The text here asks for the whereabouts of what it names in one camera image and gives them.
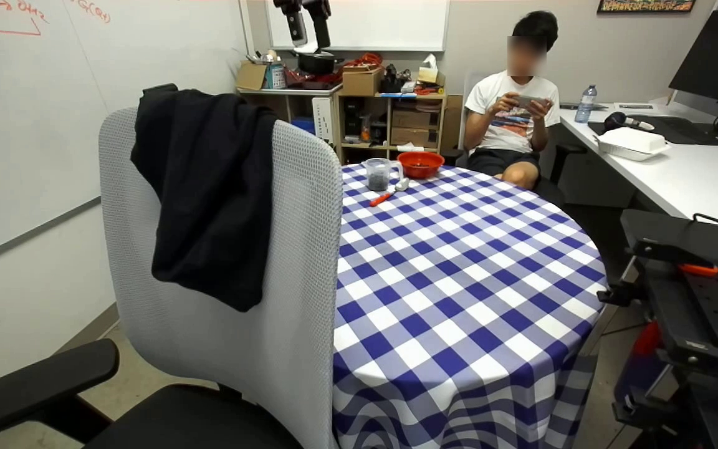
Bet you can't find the cardboard box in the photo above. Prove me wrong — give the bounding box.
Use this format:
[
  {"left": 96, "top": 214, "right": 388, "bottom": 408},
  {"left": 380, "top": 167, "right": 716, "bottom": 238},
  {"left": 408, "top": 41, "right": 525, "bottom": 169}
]
[
  {"left": 234, "top": 60, "right": 269, "bottom": 95},
  {"left": 339, "top": 65, "right": 385, "bottom": 99}
]

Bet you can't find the red bowl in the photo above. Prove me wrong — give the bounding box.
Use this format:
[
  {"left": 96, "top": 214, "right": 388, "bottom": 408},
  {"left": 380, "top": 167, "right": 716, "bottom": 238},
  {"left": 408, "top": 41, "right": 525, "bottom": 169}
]
[{"left": 394, "top": 148, "right": 449, "bottom": 181}]

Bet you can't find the tissue box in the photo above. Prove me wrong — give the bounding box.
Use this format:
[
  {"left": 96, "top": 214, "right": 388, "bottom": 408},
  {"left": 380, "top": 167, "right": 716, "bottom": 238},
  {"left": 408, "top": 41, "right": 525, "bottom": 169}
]
[{"left": 413, "top": 53, "right": 443, "bottom": 87}]

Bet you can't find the clear water bottle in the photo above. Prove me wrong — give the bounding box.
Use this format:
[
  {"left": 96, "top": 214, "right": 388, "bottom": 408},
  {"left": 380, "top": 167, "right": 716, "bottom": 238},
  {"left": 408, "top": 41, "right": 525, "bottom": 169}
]
[{"left": 572, "top": 82, "right": 601, "bottom": 128}]

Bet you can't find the black bowl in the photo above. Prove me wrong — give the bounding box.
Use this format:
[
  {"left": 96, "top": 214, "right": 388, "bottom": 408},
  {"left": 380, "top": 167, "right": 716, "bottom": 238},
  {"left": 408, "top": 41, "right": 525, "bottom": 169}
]
[{"left": 293, "top": 51, "right": 339, "bottom": 80}]

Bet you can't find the blank white board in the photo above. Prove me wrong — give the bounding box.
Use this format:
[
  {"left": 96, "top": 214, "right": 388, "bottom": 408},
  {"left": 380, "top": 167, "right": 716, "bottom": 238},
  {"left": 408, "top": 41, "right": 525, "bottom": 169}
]
[{"left": 264, "top": 0, "right": 450, "bottom": 55}]

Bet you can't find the black keyboard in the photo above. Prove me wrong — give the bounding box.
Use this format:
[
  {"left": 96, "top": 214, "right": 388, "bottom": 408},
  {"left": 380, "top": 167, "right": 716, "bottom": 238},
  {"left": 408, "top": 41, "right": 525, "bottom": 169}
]
[{"left": 638, "top": 115, "right": 718, "bottom": 148}]

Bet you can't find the clear plastic cup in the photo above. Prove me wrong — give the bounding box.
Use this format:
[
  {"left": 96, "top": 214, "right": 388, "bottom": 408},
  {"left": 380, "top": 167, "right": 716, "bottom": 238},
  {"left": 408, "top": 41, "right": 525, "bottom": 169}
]
[{"left": 362, "top": 155, "right": 397, "bottom": 194}]

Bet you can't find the framed wall picture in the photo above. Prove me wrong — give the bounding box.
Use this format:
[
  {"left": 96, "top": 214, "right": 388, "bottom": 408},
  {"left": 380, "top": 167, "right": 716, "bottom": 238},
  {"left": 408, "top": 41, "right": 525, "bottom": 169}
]
[{"left": 595, "top": 0, "right": 697, "bottom": 17}]

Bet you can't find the wall whiteboard red writing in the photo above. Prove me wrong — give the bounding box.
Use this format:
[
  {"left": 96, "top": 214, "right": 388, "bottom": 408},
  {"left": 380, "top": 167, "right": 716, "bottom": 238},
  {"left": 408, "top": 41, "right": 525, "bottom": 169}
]
[{"left": 0, "top": 0, "right": 251, "bottom": 271}]

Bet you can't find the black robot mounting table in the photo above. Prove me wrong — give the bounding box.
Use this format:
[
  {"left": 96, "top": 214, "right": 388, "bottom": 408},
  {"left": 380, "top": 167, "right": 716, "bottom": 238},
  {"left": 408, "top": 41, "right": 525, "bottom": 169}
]
[{"left": 611, "top": 206, "right": 718, "bottom": 449}]

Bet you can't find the grey mesh office chair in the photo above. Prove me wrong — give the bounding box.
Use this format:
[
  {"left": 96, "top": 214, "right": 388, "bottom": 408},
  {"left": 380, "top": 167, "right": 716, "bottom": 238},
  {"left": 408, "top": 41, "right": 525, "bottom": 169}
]
[{"left": 0, "top": 108, "right": 345, "bottom": 449}]

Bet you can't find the small red marker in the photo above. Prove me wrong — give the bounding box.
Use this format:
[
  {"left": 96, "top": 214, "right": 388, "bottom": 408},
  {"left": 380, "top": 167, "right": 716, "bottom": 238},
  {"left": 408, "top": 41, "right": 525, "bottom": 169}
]
[{"left": 369, "top": 188, "right": 399, "bottom": 210}]

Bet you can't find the black cloth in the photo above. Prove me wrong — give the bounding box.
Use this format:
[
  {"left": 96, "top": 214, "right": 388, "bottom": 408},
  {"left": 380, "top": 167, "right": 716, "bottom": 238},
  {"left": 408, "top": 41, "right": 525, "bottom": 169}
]
[{"left": 127, "top": 82, "right": 282, "bottom": 314}]

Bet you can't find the seated person white shirt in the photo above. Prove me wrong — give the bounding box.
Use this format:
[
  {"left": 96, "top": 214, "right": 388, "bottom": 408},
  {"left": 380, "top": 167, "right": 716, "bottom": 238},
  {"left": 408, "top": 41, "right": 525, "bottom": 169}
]
[{"left": 460, "top": 8, "right": 564, "bottom": 193}]

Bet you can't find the white foam food container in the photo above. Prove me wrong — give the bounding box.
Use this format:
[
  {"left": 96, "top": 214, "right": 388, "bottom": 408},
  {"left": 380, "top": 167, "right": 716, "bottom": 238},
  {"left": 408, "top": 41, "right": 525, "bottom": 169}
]
[{"left": 595, "top": 124, "right": 671, "bottom": 164}]

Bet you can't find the wooden shelf unit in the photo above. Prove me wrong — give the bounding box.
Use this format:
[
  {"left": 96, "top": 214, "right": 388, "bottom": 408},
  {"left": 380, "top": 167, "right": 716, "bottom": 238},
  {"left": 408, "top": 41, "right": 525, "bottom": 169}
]
[{"left": 337, "top": 87, "right": 450, "bottom": 164}]

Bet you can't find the blue white checkered tablecloth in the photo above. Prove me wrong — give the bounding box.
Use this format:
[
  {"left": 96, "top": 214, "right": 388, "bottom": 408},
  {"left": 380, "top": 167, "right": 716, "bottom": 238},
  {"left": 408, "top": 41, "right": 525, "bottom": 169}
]
[{"left": 328, "top": 159, "right": 611, "bottom": 449}]

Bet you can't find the white desk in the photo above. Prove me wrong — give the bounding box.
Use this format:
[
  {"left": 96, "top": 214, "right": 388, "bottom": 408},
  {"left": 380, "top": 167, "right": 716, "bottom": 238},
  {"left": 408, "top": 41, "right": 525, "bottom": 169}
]
[{"left": 556, "top": 99, "right": 718, "bottom": 234}]

